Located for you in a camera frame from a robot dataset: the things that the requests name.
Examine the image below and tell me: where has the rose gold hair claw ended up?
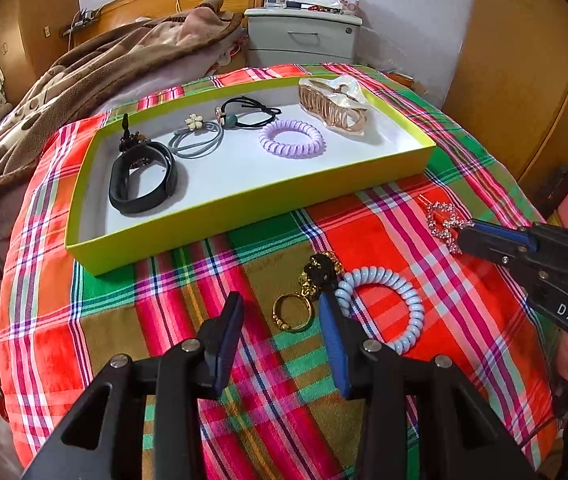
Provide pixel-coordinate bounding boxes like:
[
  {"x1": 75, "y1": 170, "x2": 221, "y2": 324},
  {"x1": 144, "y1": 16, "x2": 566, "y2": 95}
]
[{"x1": 298, "y1": 76, "x2": 369, "y2": 136}]

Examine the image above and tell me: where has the light blue spiral hair tie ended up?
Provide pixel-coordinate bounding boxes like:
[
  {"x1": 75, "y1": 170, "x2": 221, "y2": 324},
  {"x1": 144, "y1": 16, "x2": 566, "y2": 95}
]
[{"x1": 333, "y1": 265, "x2": 425, "y2": 356}]

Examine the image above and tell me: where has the wooden wardrobe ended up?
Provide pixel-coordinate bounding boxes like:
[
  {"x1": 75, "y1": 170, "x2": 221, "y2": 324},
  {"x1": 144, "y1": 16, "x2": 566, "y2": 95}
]
[{"x1": 443, "y1": 0, "x2": 568, "y2": 204}]

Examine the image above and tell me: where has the red plaid cloth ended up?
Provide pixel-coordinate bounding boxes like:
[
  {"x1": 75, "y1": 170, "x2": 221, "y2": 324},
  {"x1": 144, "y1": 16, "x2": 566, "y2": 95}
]
[{"x1": 0, "y1": 62, "x2": 562, "y2": 480}]

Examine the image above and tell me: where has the black hair tie with charm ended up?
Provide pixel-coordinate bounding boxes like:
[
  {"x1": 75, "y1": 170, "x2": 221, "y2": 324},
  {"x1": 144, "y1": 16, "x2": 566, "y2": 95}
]
[{"x1": 213, "y1": 95, "x2": 283, "y2": 131}]

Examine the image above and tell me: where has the grey flower hair tie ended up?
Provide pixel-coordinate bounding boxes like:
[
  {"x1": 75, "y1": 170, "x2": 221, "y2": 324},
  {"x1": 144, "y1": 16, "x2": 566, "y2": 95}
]
[{"x1": 167, "y1": 112, "x2": 225, "y2": 161}]

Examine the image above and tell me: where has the dark beaded bracelet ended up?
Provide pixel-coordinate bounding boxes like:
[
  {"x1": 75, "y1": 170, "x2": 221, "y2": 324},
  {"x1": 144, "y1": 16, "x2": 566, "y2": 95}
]
[{"x1": 117, "y1": 112, "x2": 149, "y2": 155}]

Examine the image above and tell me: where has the brown paw-print blanket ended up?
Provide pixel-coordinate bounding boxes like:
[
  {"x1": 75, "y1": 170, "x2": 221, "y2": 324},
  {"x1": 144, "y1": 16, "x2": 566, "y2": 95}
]
[{"x1": 0, "y1": 0, "x2": 243, "y2": 195}]

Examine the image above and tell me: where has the gold ring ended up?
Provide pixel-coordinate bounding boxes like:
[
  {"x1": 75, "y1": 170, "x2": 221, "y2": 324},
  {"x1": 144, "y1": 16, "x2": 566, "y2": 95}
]
[{"x1": 271, "y1": 292, "x2": 318, "y2": 334}]

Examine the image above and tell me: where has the green-edged white tray box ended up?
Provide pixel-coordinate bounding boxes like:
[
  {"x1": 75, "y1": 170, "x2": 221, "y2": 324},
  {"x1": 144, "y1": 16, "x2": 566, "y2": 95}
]
[{"x1": 65, "y1": 77, "x2": 436, "y2": 275}]

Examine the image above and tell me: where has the black gold hair clip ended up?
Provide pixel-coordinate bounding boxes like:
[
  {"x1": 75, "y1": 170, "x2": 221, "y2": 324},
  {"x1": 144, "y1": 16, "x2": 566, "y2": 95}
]
[{"x1": 299, "y1": 252, "x2": 345, "y2": 302}]

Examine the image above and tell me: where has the pink rhinestone hair clip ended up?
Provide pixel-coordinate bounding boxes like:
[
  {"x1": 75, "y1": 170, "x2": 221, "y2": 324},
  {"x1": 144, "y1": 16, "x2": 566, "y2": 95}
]
[{"x1": 417, "y1": 195, "x2": 474, "y2": 255}]

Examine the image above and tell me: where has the white nightstand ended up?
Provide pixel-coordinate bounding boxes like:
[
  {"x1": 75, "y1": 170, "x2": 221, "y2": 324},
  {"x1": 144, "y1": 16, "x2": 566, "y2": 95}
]
[{"x1": 244, "y1": 8, "x2": 363, "y2": 67}]

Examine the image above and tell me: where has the purple spiral hair tie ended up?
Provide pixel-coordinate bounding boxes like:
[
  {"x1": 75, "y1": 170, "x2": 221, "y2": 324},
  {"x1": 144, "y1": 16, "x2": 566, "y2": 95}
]
[{"x1": 257, "y1": 118, "x2": 326, "y2": 160}]

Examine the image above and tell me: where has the black wristband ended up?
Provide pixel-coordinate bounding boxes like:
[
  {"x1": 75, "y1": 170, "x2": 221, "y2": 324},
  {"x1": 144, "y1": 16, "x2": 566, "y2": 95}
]
[{"x1": 108, "y1": 141, "x2": 177, "y2": 216}]

